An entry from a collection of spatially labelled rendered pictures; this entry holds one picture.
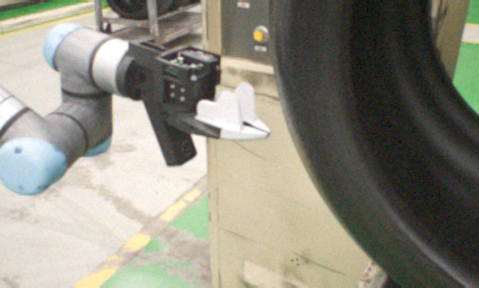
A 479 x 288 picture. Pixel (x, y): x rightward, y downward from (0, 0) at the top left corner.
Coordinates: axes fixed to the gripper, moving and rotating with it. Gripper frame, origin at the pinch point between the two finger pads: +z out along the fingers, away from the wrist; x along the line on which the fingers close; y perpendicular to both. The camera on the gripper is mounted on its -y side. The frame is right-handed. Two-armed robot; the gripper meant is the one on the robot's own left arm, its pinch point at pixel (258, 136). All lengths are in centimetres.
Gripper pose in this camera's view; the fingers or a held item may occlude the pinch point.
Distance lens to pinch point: 57.6
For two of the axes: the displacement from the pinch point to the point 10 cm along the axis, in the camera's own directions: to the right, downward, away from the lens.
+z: 8.4, 3.5, -4.2
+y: 1.0, -8.6, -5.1
